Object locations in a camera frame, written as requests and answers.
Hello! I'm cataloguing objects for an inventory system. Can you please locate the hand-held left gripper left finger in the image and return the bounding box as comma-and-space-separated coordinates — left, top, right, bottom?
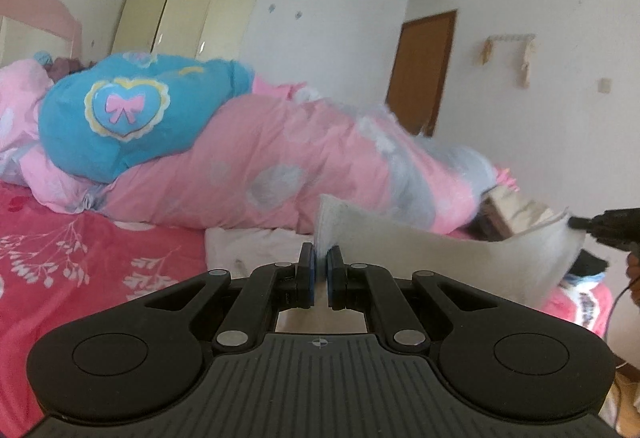
145, 242, 317, 361

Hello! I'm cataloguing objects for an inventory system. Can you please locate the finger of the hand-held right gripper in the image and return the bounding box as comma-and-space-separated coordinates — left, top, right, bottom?
567, 207, 640, 251

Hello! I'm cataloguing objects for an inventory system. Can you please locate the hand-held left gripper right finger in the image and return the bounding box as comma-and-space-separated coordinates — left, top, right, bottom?
326, 243, 493, 361

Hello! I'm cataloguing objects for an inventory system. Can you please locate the white sweatshirt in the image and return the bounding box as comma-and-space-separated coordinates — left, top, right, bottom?
205, 194, 586, 334

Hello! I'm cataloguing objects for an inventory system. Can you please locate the pile of folded clothes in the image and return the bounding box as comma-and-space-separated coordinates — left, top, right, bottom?
467, 185, 608, 281

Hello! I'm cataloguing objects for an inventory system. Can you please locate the person's right hand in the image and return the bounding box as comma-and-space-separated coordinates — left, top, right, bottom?
626, 250, 640, 306

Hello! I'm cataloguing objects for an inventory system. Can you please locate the pink grey floral quilt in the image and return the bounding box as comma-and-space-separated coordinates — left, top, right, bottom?
87, 80, 521, 236

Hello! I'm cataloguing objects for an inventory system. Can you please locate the blue plush pillow with bow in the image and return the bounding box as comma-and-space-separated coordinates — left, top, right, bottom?
35, 49, 256, 184

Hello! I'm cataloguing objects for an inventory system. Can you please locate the pink fleece blanket leaf print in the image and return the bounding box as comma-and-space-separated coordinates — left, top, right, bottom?
0, 180, 616, 429

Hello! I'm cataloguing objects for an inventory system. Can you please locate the brown wooden door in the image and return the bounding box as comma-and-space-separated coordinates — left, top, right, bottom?
385, 9, 458, 139

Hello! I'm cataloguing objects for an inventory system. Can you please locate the cream wardrobe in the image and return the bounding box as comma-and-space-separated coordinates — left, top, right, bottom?
112, 0, 262, 64

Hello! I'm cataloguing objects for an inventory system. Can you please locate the pale pink floral pillow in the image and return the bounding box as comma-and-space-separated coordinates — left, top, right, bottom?
0, 58, 116, 214

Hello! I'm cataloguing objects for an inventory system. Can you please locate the white pink headboard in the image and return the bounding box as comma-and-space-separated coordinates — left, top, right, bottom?
0, 0, 83, 69

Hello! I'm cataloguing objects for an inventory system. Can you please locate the black cable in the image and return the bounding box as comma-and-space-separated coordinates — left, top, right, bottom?
606, 285, 635, 355

